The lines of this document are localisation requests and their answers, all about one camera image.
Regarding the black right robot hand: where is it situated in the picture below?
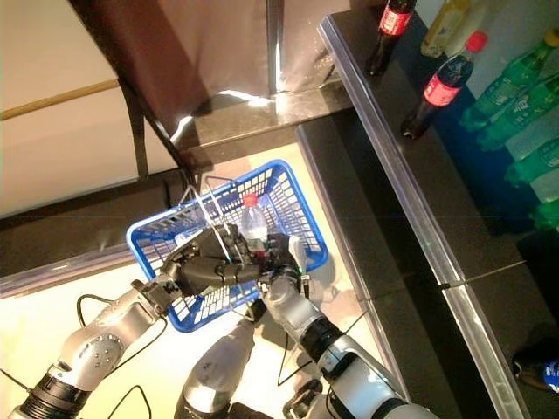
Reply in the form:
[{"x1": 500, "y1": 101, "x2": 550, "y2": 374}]
[{"x1": 252, "y1": 233, "x2": 307, "y2": 284}]

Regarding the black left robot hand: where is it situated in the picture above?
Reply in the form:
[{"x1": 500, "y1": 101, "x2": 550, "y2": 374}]
[{"x1": 157, "y1": 225, "x2": 264, "y2": 299}]

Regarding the clear water bottle red label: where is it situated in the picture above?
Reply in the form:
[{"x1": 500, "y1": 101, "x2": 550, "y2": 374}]
[{"x1": 238, "y1": 193, "x2": 271, "y2": 261}]

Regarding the blue plastic shopping basket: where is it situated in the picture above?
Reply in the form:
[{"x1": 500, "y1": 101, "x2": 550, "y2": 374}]
[{"x1": 125, "y1": 157, "x2": 329, "y2": 334}]

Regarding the silver left robot leg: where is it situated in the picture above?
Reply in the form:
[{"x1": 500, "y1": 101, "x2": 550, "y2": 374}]
[{"x1": 173, "y1": 318, "x2": 258, "y2": 419}]

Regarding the silver robot leg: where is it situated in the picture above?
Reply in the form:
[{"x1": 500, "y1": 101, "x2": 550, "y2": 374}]
[
  {"x1": 173, "y1": 318, "x2": 258, "y2": 419},
  {"x1": 282, "y1": 378, "x2": 327, "y2": 419}
]

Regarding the silver right robot leg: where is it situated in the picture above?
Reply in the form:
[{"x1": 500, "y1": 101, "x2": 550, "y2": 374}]
[{"x1": 282, "y1": 378, "x2": 327, "y2": 419}]

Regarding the thin zip tie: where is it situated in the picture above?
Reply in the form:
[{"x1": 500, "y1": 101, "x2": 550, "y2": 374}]
[{"x1": 0, "y1": 368, "x2": 32, "y2": 393}]

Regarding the dark brown panel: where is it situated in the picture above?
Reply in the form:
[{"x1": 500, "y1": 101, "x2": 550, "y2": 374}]
[{"x1": 67, "y1": 0, "x2": 274, "y2": 119}]

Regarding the cola bottle red label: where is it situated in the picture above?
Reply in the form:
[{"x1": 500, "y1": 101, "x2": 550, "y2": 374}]
[
  {"x1": 399, "y1": 30, "x2": 489, "y2": 141},
  {"x1": 363, "y1": 0, "x2": 419, "y2": 79}
]

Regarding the yellow tea bottle green cap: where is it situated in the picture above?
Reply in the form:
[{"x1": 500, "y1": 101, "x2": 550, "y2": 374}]
[{"x1": 420, "y1": 0, "x2": 475, "y2": 58}]

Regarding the cola bottle blue label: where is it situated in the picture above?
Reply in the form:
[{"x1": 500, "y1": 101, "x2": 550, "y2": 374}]
[{"x1": 511, "y1": 348, "x2": 559, "y2": 394}]

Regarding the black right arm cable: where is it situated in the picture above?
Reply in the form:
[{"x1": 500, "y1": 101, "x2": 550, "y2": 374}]
[{"x1": 276, "y1": 329, "x2": 309, "y2": 388}]

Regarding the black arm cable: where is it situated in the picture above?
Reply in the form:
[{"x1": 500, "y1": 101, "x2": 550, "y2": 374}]
[
  {"x1": 76, "y1": 293, "x2": 170, "y2": 419},
  {"x1": 276, "y1": 329, "x2": 309, "y2": 388}
]

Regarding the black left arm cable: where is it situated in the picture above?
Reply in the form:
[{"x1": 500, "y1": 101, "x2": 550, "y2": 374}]
[{"x1": 76, "y1": 293, "x2": 170, "y2": 419}]

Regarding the black metal frame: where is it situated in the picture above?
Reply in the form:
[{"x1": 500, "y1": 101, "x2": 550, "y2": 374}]
[{"x1": 115, "y1": 76, "x2": 200, "y2": 210}]

